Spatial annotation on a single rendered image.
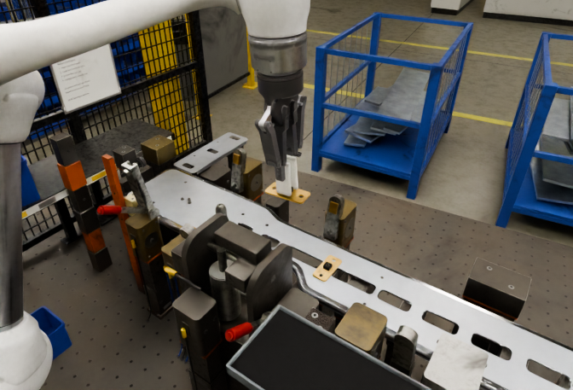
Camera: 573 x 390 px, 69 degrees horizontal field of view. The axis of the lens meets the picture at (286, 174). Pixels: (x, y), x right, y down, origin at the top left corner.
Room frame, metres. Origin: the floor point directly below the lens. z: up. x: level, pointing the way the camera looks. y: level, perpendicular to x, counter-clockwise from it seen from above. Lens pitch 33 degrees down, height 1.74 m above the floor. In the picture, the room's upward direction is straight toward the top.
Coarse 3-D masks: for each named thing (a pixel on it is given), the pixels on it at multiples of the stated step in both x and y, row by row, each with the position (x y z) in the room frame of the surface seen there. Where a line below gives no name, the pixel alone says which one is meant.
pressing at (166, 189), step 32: (128, 192) 1.05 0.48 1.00; (160, 192) 1.04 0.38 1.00; (192, 192) 1.04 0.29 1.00; (224, 192) 1.04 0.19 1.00; (192, 224) 0.89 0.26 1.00; (256, 224) 0.89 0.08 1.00; (288, 224) 0.89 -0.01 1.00; (320, 256) 0.77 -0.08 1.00; (352, 256) 0.77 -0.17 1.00; (320, 288) 0.66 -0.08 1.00; (352, 288) 0.66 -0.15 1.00; (384, 288) 0.66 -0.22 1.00; (416, 288) 0.66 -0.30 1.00; (416, 320) 0.58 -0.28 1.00; (448, 320) 0.58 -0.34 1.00; (480, 320) 0.58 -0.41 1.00; (416, 352) 0.50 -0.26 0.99; (512, 352) 0.50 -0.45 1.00; (544, 352) 0.50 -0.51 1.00; (480, 384) 0.44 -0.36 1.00; (512, 384) 0.44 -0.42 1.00; (544, 384) 0.44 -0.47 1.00
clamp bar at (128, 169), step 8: (128, 160) 0.87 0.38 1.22; (136, 160) 0.88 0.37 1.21; (144, 160) 0.88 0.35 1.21; (128, 168) 0.84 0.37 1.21; (136, 168) 0.85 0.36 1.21; (128, 176) 0.85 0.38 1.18; (136, 176) 0.85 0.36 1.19; (136, 184) 0.84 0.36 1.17; (144, 184) 0.86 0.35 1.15; (136, 192) 0.85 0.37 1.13; (144, 192) 0.86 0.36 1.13; (136, 200) 0.87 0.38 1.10; (144, 200) 0.85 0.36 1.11
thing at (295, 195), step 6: (270, 186) 0.68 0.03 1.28; (270, 192) 0.65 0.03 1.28; (276, 192) 0.65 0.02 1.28; (294, 192) 0.65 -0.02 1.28; (300, 192) 0.65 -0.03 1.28; (306, 192) 0.65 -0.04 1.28; (282, 198) 0.64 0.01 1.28; (288, 198) 0.63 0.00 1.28; (294, 198) 0.63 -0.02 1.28; (300, 198) 0.63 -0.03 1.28; (306, 198) 0.63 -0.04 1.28
